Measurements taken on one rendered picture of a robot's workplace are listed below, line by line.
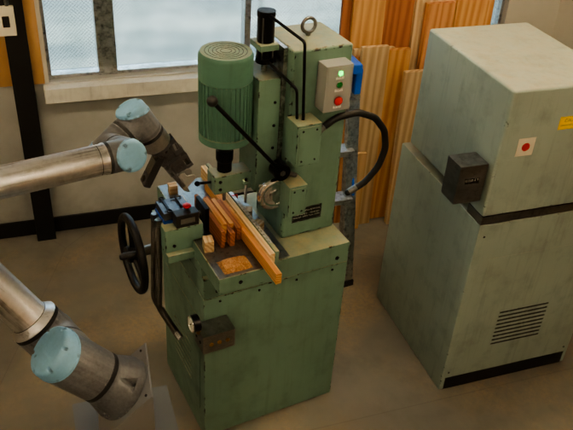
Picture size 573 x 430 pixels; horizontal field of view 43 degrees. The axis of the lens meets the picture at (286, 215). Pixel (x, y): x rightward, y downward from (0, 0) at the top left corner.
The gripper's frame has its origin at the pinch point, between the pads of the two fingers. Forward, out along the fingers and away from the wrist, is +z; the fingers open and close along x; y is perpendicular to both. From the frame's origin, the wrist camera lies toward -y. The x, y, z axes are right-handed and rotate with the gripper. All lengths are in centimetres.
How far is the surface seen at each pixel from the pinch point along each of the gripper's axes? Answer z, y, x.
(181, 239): 12.9, -11.1, -3.5
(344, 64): -8, 64, -8
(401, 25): 81, 137, 108
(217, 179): 8.5, 10.4, 5.1
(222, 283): 18.5, -8.1, -26.5
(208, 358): 58, -31, -13
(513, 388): 161, 60, -45
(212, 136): -8.2, 17.6, 3.4
